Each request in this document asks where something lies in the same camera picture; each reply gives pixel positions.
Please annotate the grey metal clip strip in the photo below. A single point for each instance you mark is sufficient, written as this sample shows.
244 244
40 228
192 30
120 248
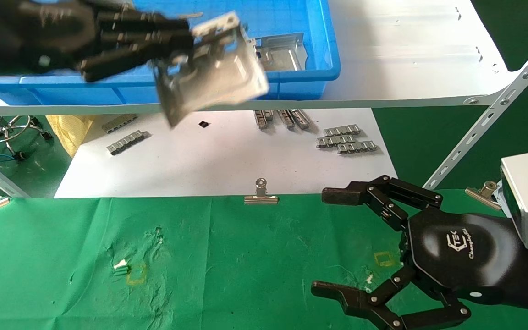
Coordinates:
119 123
269 115
286 120
126 142
343 130
260 120
335 141
300 119
357 147

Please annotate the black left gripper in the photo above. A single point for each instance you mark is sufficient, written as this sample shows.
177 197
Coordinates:
25 32

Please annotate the green table cloth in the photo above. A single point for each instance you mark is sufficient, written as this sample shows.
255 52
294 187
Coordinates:
255 256

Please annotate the white shelf board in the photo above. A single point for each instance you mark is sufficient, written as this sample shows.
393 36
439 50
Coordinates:
406 55
227 169

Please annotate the silver sheet metal bracket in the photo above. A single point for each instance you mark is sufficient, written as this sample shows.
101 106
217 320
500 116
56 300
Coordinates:
284 57
218 78

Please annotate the blue plastic bin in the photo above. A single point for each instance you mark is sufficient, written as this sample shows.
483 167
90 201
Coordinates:
273 13

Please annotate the yellow plastic bag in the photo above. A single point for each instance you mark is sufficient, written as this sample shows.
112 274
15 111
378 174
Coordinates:
69 133

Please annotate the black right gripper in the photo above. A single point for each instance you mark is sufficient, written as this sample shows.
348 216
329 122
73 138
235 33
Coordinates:
465 256

